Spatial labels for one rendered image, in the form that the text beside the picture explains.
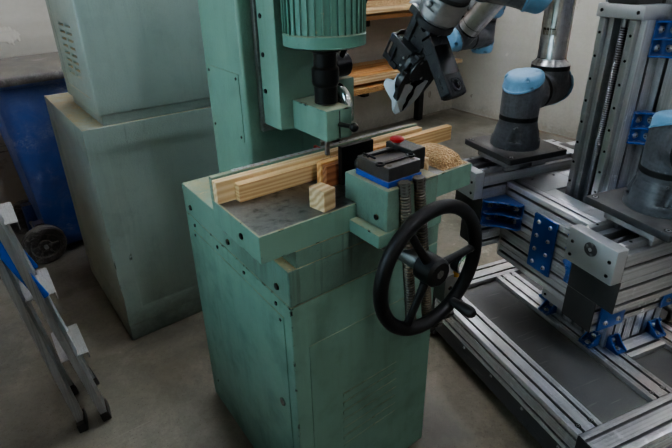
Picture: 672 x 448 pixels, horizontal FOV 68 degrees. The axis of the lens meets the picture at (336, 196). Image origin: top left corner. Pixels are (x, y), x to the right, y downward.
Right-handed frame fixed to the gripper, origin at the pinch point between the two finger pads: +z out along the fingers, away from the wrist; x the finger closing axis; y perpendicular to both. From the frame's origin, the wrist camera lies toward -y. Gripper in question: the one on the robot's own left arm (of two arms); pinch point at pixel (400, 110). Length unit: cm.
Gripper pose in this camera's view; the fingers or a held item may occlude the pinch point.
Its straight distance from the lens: 102.4
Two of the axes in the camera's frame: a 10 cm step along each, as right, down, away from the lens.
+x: -8.0, 2.6, -5.4
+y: -5.2, -7.4, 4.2
